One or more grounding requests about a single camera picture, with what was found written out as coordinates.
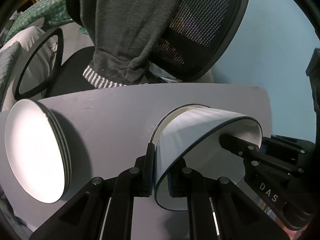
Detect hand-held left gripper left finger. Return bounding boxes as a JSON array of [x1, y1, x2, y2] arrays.
[[29, 143, 155, 240]]

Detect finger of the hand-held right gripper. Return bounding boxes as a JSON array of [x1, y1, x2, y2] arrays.
[[261, 134, 306, 173], [219, 133, 262, 161]]

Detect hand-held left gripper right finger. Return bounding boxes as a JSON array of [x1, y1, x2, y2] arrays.
[[169, 160, 292, 240]]

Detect black mesh office chair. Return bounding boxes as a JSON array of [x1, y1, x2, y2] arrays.
[[12, 0, 250, 101]]

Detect grey fleece robe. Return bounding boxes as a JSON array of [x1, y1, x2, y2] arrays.
[[74, 0, 193, 90]]

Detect white bed sheet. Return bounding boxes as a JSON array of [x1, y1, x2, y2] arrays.
[[0, 26, 59, 112]]

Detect grey quilt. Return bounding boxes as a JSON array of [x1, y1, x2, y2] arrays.
[[0, 42, 21, 98]]

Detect green checked tablecloth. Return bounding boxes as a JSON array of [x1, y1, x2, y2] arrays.
[[7, 0, 76, 38]]

